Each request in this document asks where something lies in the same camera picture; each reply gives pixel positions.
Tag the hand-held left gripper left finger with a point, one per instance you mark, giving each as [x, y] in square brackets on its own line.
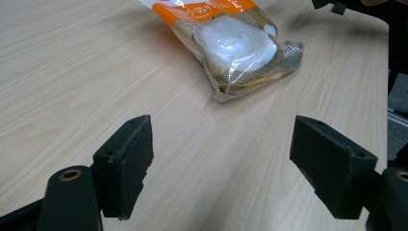
[123, 166]

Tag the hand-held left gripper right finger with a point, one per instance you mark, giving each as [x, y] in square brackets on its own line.
[327, 166]

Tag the orange and clear snack bag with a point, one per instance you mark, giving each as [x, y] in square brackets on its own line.
[235, 48]

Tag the metal stand rail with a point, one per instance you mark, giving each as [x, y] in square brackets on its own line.
[398, 116]

